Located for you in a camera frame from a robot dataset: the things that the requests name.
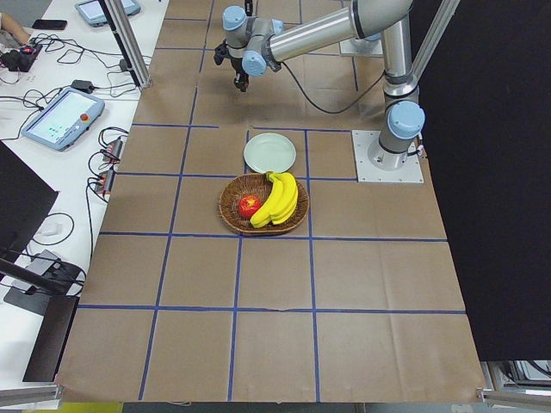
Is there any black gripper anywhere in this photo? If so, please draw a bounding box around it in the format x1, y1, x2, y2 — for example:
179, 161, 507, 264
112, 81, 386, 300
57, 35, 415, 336
214, 40, 249, 92

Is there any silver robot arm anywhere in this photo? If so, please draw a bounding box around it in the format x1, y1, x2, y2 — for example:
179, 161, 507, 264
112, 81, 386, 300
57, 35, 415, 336
214, 1, 425, 171

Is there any light green plate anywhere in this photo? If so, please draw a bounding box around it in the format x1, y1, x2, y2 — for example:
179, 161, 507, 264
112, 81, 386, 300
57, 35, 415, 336
244, 133, 296, 173

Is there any brown wicker basket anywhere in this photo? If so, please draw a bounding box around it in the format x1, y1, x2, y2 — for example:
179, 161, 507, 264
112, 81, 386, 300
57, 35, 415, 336
219, 173, 311, 237

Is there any red apple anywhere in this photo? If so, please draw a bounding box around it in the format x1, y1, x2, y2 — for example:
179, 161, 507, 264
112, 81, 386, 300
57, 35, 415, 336
238, 194, 263, 219

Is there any yellow banana bunch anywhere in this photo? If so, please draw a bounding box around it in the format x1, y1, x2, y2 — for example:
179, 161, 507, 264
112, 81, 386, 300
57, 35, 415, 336
250, 172, 298, 228

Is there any black power adapter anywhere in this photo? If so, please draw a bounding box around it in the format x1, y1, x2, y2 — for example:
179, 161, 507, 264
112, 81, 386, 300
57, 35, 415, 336
71, 79, 96, 94

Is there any far blue teach pendant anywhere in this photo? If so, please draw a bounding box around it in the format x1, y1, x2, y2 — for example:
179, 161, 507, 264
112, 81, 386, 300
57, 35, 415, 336
73, 0, 144, 29

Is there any blue teach pendant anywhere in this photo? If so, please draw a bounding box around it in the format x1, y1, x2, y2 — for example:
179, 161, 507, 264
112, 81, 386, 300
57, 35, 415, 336
73, 0, 144, 29
22, 87, 105, 151

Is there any near blue teach pendant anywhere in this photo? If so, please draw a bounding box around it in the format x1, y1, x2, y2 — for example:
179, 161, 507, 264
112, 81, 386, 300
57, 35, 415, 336
22, 87, 105, 151

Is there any black smartphone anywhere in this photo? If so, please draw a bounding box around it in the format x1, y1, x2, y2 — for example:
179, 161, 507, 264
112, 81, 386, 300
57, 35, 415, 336
32, 19, 68, 31

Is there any black backdrop panel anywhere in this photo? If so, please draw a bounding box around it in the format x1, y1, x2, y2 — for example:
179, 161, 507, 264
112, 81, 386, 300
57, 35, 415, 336
420, 1, 550, 361

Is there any black monitor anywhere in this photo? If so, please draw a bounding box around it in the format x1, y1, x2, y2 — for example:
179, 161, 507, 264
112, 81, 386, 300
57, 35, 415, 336
1, 144, 82, 383

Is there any aluminium frame post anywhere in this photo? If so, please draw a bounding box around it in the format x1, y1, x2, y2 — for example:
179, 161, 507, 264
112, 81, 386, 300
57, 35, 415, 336
99, 0, 152, 89

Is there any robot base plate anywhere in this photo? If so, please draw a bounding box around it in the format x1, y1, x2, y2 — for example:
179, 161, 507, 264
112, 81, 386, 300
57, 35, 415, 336
351, 130, 424, 184
339, 39, 383, 58

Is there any orange cable connector box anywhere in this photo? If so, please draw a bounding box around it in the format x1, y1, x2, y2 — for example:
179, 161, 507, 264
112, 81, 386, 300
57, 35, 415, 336
102, 138, 124, 163

